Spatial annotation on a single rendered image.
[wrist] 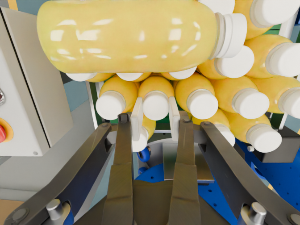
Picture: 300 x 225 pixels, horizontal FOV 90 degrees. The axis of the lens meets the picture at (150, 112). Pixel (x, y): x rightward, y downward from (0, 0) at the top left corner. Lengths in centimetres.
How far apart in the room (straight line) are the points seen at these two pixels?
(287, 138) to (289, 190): 45
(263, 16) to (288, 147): 29
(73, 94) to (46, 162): 88
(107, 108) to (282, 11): 24
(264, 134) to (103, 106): 24
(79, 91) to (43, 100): 122
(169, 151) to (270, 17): 31
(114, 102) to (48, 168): 54
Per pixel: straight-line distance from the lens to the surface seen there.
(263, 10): 23
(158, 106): 21
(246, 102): 24
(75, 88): 150
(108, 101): 22
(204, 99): 22
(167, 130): 34
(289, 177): 86
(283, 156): 45
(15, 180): 73
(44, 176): 70
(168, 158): 38
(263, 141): 29
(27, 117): 27
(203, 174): 35
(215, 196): 37
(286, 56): 25
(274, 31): 45
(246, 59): 23
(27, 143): 29
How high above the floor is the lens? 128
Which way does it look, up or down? 66 degrees down
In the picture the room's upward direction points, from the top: 173 degrees counter-clockwise
